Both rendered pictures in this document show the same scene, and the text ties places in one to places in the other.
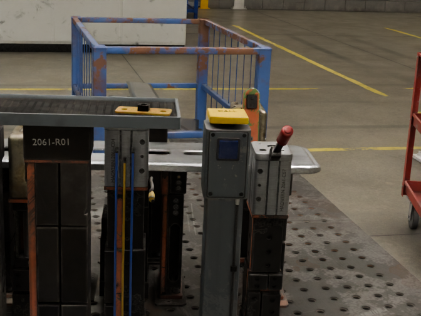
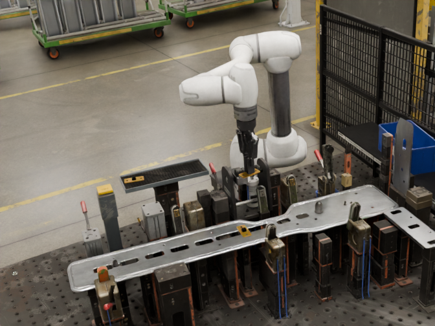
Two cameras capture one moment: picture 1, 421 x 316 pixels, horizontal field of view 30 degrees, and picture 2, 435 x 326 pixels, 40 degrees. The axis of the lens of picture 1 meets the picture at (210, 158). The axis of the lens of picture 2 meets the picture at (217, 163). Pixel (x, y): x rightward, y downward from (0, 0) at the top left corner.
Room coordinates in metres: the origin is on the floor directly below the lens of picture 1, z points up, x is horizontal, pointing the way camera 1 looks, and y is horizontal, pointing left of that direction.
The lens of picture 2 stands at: (3.46, -0.02, 2.35)
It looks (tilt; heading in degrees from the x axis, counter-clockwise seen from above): 27 degrees down; 168
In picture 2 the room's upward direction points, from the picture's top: 5 degrees counter-clockwise
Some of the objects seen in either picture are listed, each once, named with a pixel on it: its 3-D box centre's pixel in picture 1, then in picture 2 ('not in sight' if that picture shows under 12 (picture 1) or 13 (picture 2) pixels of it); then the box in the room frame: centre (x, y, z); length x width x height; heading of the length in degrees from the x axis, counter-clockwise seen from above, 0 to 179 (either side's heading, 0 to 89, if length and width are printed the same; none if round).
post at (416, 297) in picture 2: not in sight; (428, 274); (1.82, 1.14, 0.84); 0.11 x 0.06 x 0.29; 5
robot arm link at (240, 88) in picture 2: not in sight; (239, 84); (1.43, 0.53, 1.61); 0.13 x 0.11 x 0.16; 75
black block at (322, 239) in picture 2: not in sight; (323, 268); (1.64, 0.78, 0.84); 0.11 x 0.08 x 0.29; 5
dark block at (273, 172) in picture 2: not in sight; (273, 211); (1.26, 0.70, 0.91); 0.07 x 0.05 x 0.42; 5
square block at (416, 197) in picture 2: not in sight; (416, 227); (1.56, 1.24, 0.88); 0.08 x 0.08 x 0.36; 5
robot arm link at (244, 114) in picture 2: not in sight; (245, 110); (1.44, 0.55, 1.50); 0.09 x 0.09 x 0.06
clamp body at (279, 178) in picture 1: (265, 239); (98, 270); (1.38, -0.11, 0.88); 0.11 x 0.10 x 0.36; 5
